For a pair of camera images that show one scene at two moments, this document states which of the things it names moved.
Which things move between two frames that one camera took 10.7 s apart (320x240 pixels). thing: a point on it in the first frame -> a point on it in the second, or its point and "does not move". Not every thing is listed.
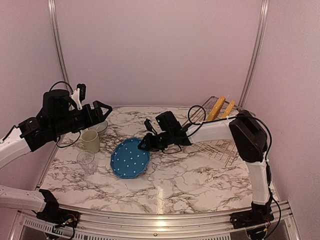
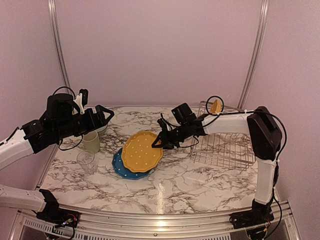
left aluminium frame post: x=52 y=6 does not move
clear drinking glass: x=86 y=159 does not move
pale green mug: x=90 y=141 does not move
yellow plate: x=228 y=109 -> x=138 y=155
